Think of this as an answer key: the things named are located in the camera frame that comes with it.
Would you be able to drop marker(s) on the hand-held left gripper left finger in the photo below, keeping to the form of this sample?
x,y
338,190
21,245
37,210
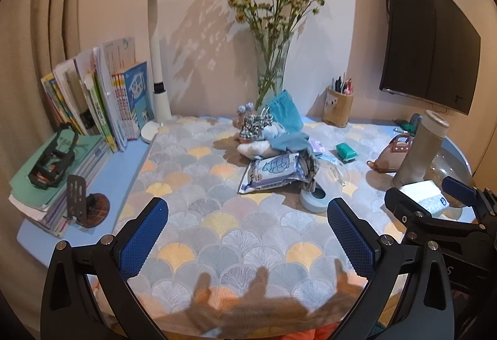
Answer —
x,y
143,237

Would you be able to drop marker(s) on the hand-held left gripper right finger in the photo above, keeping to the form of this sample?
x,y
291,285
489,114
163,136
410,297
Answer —
x,y
351,239

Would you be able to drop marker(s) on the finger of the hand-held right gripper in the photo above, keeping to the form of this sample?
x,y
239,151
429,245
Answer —
x,y
460,190
400,206

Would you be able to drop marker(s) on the white packet with blue logo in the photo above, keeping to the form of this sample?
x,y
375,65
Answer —
x,y
421,196

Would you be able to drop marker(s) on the ribbed glass bowl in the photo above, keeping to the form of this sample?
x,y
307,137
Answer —
x,y
446,169

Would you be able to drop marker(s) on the white and blue tissue packet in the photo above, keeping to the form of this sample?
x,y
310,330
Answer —
x,y
271,171

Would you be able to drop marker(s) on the checkered fabric toy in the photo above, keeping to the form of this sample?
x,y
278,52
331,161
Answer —
x,y
250,130

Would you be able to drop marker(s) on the brown plush toy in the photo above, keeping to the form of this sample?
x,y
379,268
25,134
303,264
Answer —
x,y
244,115

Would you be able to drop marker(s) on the small pink bag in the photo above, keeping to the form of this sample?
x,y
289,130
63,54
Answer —
x,y
390,157

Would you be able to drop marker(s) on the light blue tape roll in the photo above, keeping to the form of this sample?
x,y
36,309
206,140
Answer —
x,y
312,202

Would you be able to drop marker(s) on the beige thermos bottle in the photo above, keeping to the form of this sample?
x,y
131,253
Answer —
x,y
421,146

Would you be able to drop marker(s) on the clear glass cup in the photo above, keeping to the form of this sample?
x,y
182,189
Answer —
x,y
337,175

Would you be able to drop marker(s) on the small green box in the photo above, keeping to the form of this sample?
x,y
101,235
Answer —
x,y
345,151

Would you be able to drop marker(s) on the black stand with wooden base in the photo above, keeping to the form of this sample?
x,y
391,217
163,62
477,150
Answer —
x,y
75,196

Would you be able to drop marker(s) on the grey plaid cloth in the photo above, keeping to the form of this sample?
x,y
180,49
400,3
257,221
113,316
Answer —
x,y
312,169

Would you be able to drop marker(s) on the green patterned item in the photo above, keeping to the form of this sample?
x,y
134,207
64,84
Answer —
x,y
405,125

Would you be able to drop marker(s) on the light blue face mask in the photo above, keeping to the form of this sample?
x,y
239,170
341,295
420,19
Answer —
x,y
330,158

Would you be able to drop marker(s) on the grey glass mug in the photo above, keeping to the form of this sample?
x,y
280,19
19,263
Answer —
x,y
416,118

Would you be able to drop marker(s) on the scallop patterned table mat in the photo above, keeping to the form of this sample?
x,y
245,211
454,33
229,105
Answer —
x,y
233,247

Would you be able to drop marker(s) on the pale purple packet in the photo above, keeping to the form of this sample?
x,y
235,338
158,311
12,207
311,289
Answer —
x,y
318,146

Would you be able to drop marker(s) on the beige pen holder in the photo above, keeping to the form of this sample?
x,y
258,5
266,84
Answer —
x,y
337,109

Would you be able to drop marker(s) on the stack of flat books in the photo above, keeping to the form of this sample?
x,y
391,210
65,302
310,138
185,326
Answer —
x,y
23,184

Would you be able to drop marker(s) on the bunch of pens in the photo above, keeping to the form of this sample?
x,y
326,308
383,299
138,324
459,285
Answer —
x,y
343,85

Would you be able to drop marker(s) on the row of upright books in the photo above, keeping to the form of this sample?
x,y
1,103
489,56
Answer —
x,y
124,99

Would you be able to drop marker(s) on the white desk lamp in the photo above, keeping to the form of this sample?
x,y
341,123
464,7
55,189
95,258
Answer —
x,y
157,52

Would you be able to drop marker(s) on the beige curtain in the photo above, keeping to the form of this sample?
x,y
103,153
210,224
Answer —
x,y
46,14

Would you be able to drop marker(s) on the black wall television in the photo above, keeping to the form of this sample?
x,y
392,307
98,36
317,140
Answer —
x,y
427,33

